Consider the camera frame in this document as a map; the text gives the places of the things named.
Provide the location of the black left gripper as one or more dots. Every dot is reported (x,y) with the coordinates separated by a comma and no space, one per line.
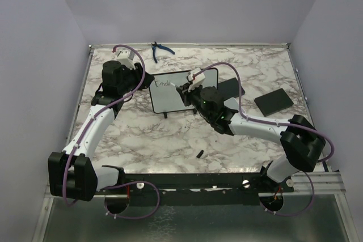
(138,72)

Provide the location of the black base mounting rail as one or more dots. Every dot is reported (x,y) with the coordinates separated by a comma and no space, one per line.
(196,189)

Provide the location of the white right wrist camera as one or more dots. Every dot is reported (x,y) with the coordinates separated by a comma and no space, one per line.
(195,79)

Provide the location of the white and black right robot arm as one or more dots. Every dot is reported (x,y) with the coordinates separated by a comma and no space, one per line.
(301,143)

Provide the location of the black marker cap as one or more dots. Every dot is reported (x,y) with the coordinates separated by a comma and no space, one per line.
(199,155)

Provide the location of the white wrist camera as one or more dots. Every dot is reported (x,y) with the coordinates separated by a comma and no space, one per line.
(125,57)
(195,79)

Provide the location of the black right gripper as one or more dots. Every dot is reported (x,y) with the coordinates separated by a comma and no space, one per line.
(185,97)

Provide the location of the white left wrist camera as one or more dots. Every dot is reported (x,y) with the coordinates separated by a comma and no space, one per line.
(125,57)

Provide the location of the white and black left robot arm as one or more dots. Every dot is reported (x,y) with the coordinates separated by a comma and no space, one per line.
(71,173)

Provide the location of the black rectangular eraser block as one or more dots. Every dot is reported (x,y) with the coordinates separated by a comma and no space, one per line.
(230,88)

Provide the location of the black framed whiteboard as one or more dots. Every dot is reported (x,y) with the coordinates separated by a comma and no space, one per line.
(163,94)

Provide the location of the black flat pad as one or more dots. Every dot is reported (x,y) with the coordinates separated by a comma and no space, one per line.
(273,102)

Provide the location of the aluminium frame profile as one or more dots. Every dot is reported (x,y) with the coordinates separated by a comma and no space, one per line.
(324,183)

